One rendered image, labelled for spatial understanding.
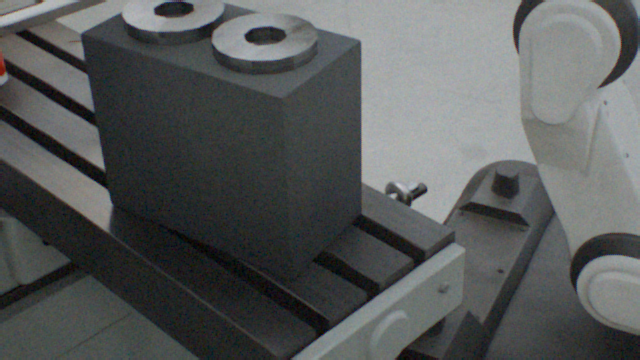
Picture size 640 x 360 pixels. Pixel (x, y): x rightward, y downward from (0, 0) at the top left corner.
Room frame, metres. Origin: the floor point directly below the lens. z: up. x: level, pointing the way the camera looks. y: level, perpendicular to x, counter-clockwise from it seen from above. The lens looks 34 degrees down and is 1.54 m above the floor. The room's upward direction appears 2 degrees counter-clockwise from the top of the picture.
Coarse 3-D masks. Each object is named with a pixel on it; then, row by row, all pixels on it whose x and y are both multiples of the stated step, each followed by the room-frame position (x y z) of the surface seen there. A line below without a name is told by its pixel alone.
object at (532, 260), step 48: (480, 192) 1.30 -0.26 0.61; (528, 192) 1.29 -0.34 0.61; (480, 240) 1.20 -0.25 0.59; (528, 240) 1.20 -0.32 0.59; (480, 288) 1.09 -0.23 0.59; (528, 288) 1.11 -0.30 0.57; (432, 336) 0.97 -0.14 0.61; (480, 336) 1.00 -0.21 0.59; (528, 336) 1.01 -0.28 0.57; (576, 336) 1.01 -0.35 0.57; (624, 336) 1.01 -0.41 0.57
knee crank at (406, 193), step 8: (392, 184) 1.39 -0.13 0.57; (400, 184) 1.38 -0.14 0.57; (408, 184) 1.40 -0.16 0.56; (416, 184) 1.41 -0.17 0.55; (424, 184) 1.43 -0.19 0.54; (392, 192) 1.38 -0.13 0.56; (400, 192) 1.37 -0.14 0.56; (408, 192) 1.37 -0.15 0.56; (416, 192) 1.41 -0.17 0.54; (424, 192) 1.42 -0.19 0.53; (400, 200) 1.37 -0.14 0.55; (408, 200) 1.36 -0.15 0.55
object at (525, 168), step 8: (504, 160) 1.42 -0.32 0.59; (512, 160) 1.41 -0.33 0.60; (520, 160) 1.41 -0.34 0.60; (480, 168) 1.44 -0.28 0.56; (488, 168) 1.41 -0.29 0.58; (520, 168) 1.38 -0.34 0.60; (528, 168) 1.38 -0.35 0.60; (536, 168) 1.38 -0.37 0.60; (472, 176) 1.43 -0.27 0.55; (536, 176) 1.36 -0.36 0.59
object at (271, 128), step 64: (192, 0) 0.83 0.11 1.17; (128, 64) 0.77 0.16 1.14; (192, 64) 0.73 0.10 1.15; (256, 64) 0.71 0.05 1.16; (320, 64) 0.73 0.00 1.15; (128, 128) 0.77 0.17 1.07; (192, 128) 0.73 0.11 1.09; (256, 128) 0.69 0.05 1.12; (320, 128) 0.71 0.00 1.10; (128, 192) 0.78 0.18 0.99; (192, 192) 0.73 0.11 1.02; (256, 192) 0.69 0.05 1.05; (320, 192) 0.71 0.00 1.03; (256, 256) 0.69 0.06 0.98
